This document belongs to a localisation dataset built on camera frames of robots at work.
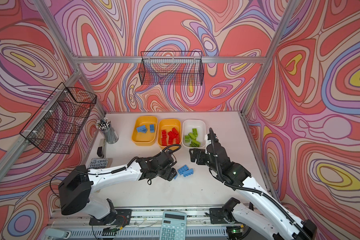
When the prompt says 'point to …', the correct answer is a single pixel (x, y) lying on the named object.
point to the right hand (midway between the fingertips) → (198, 154)
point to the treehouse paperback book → (100, 163)
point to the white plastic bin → (187, 126)
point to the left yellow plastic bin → (148, 138)
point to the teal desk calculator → (173, 225)
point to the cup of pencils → (104, 125)
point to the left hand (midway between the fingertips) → (171, 169)
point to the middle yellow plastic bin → (168, 124)
